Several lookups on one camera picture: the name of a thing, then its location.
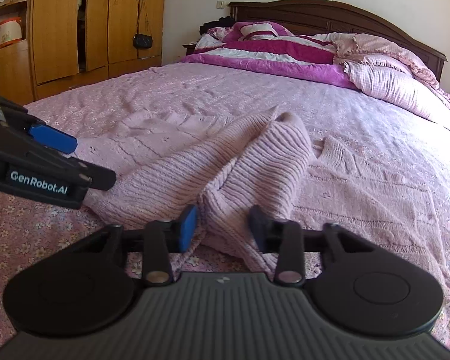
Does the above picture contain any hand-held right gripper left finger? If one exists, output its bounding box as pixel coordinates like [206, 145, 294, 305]
[65, 204, 199, 286]

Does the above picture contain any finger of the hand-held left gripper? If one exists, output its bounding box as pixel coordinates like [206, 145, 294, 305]
[7, 110, 79, 155]
[24, 140, 117, 192]

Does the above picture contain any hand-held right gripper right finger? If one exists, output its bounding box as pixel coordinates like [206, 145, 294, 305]
[248, 205, 385, 286]

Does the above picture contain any pink knitted sweater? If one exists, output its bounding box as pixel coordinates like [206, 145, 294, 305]
[77, 106, 450, 290]

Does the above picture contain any dark clothes pile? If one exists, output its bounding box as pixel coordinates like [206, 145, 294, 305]
[199, 16, 236, 37]

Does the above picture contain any yellow wooden wardrobe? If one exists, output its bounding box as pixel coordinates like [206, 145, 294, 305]
[0, 0, 168, 106]

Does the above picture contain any orange and white container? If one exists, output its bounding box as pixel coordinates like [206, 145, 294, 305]
[0, 17, 23, 49]

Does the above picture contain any black handbag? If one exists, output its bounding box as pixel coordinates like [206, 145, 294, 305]
[132, 0, 153, 50]

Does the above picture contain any bed with floral pink bedspread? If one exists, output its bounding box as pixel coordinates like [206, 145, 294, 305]
[0, 62, 450, 354]

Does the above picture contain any purple and white blanket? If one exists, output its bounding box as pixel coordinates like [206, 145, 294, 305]
[180, 21, 361, 91]

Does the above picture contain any pink checkered pillow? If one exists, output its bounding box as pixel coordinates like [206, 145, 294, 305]
[343, 60, 450, 125]

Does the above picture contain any pink ruffled quilt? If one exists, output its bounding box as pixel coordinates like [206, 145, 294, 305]
[330, 33, 450, 114]

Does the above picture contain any dark wooden headboard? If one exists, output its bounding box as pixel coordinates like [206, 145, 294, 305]
[228, 0, 448, 83]

